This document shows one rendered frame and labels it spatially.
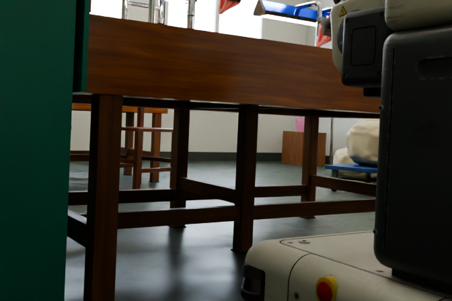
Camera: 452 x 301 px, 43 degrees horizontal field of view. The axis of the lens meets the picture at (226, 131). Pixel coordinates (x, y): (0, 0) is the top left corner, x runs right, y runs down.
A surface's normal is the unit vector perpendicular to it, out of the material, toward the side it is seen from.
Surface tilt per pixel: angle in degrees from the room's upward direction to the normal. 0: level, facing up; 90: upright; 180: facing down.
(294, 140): 90
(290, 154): 90
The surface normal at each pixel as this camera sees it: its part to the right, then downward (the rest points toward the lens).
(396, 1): -0.84, -0.03
